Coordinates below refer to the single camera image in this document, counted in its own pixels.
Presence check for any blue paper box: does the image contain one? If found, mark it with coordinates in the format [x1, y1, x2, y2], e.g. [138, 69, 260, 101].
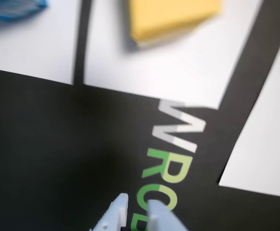
[0, 0, 50, 22]

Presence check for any dark mat with WROB print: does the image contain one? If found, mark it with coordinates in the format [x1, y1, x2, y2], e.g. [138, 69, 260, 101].
[0, 0, 280, 231]

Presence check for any white sheet marked 2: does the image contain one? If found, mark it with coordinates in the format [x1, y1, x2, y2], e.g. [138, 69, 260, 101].
[0, 0, 82, 85]

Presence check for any white sheet marked 1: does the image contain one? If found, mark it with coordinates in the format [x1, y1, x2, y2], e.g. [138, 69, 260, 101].
[83, 0, 264, 111]

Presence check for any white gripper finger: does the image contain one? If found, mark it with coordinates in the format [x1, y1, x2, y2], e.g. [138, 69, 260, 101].
[89, 192, 130, 231]
[146, 199, 187, 231]

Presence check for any white sheet marked HOME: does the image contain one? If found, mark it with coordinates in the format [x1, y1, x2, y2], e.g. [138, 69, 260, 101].
[217, 18, 280, 199]

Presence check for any yellow paper box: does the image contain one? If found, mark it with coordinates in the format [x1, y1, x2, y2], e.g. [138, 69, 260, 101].
[127, 0, 222, 48]

